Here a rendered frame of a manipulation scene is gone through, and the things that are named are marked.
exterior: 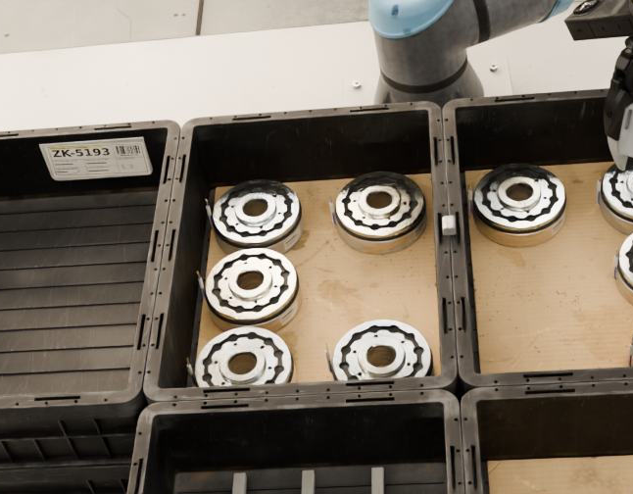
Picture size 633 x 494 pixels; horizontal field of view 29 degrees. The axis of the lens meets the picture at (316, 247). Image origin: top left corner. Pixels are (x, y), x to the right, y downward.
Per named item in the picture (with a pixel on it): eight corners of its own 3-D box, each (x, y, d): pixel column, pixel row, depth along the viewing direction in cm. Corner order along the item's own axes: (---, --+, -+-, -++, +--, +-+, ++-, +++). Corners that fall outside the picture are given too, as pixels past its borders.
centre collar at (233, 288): (230, 267, 136) (229, 263, 135) (274, 265, 135) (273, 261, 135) (226, 301, 132) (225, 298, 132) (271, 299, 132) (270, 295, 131)
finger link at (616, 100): (608, 146, 123) (626, 70, 117) (596, 139, 124) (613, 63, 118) (636, 129, 125) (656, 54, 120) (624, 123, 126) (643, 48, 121)
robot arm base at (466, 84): (381, 73, 175) (371, 19, 167) (488, 70, 172) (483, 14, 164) (369, 149, 166) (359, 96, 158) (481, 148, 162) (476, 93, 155)
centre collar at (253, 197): (236, 196, 143) (235, 192, 143) (278, 194, 142) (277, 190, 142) (233, 227, 140) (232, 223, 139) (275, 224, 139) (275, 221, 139)
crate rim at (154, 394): (186, 132, 145) (182, 118, 143) (442, 115, 141) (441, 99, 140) (145, 417, 118) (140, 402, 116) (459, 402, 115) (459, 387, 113)
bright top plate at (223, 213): (217, 185, 145) (216, 181, 145) (302, 179, 144) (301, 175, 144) (210, 248, 139) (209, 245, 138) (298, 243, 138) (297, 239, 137)
